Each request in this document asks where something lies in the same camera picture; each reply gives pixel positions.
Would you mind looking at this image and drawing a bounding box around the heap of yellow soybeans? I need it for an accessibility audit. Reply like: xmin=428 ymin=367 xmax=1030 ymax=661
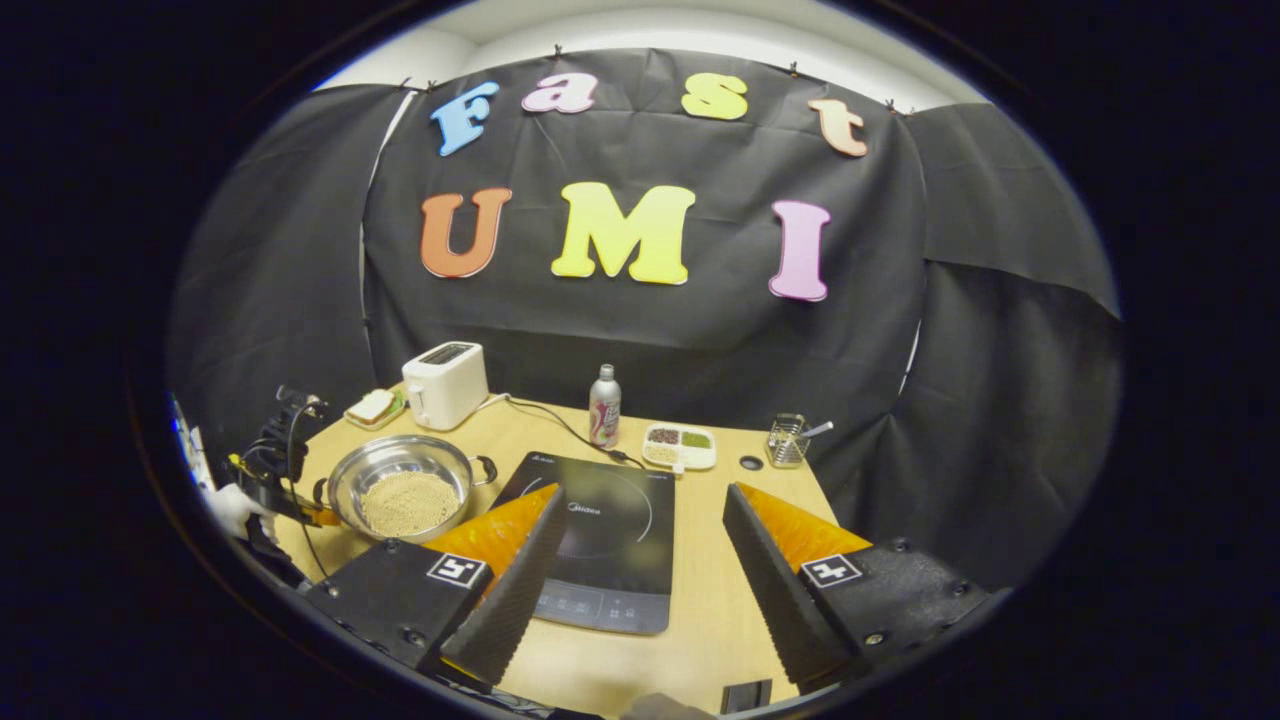
xmin=360 ymin=471 xmax=462 ymax=537

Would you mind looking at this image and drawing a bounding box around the white divided dish of beans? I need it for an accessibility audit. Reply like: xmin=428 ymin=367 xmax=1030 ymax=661
xmin=641 ymin=423 xmax=718 ymax=474

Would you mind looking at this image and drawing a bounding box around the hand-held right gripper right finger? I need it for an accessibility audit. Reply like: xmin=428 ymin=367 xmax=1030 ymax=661
xmin=722 ymin=482 xmax=991 ymax=696

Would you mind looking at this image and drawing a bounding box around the black power cable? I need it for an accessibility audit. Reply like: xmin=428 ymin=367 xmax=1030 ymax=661
xmin=505 ymin=397 xmax=647 ymax=470

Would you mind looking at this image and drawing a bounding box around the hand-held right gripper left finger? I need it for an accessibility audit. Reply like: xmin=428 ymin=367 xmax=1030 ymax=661
xmin=300 ymin=483 xmax=568 ymax=693

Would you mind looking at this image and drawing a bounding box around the silver bottle with pink label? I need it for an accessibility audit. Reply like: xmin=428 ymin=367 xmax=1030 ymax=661
xmin=589 ymin=364 xmax=623 ymax=450

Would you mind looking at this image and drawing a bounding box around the steel pot with black handles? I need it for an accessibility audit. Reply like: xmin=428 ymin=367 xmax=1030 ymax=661
xmin=313 ymin=434 xmax=499 ymax=545

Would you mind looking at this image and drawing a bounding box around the black backdrop cloth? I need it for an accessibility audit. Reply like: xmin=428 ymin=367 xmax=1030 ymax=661
xmin=165 ymin=45 xmax=1126 ymax=591

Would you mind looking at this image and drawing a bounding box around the black induction cooktop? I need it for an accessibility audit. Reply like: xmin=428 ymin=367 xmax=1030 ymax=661
xmin=487 ymin=452 xmax=677 ymax=636

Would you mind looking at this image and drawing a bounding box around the white toaster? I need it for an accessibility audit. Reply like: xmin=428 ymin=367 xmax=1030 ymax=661
xmin=402 ymin=342 xmax=490 ymax=432

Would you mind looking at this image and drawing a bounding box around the wire mesh utensil holder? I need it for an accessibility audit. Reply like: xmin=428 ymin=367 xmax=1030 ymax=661
xmin=767 ymin=413 xmax=810 ymax=469

